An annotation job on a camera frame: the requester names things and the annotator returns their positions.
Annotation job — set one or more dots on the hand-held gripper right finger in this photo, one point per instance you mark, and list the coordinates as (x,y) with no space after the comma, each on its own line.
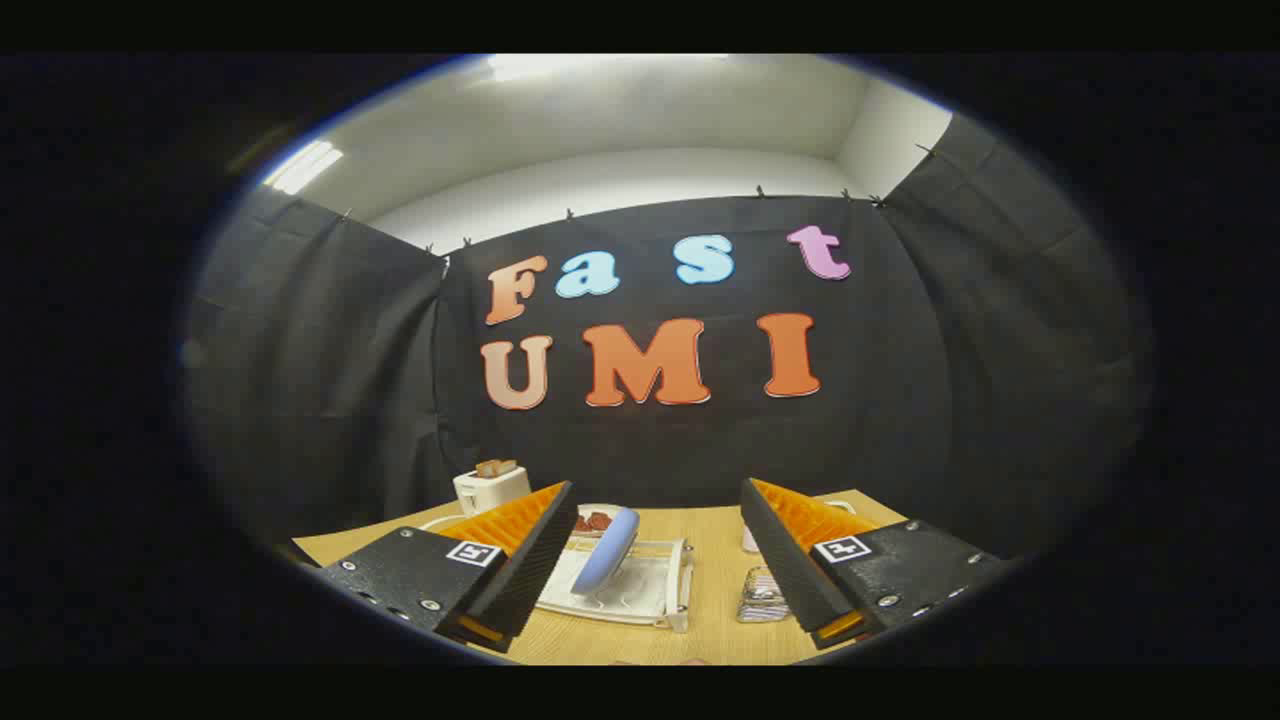
(785,560)

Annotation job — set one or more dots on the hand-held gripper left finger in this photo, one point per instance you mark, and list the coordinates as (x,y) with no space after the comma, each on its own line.
(535,560)

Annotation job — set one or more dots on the blue plate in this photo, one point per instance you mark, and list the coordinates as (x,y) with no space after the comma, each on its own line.
(606,555)

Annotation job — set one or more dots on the white plate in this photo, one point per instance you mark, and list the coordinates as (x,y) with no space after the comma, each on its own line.
(590,512)

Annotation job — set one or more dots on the white divided condiment dish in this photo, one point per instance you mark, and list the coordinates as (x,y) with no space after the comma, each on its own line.
(838,503)

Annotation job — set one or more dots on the clear bottle red label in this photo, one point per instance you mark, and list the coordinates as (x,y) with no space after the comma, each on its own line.
(749,540)

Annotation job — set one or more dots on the red meat piece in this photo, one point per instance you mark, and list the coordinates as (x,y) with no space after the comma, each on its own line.
(597,521)

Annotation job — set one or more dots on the white toaster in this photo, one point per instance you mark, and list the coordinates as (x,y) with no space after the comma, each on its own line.
(490,492)

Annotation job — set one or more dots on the black backdrop cloth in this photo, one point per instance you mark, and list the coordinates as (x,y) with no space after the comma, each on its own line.
(650,450)

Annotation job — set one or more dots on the striped ceiling light panel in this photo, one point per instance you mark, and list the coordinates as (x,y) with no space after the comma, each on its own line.
(303,166)

